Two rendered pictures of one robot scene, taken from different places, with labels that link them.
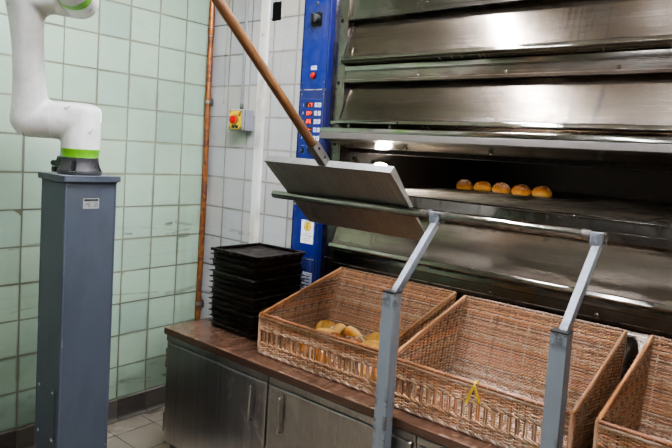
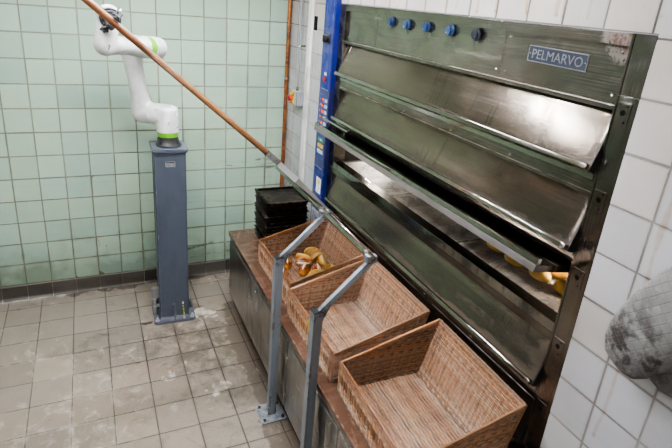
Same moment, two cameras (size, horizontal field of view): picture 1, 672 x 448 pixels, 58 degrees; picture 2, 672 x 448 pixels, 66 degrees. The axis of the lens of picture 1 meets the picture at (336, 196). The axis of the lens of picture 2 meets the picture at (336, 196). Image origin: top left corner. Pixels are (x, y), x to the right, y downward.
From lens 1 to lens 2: 155 cm
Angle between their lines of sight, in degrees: 29
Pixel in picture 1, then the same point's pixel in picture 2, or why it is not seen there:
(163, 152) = (253, 113)
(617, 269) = (435, 269)
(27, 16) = (129, 59)
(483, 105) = (392, 131)
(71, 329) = (163, 230)
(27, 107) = (137, 108)
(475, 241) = (383, 222)
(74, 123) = (160, 118)
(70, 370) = (164, 250)
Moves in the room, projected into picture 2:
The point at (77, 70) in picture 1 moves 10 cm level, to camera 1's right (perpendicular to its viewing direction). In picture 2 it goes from (190, 66) to (202, 68)
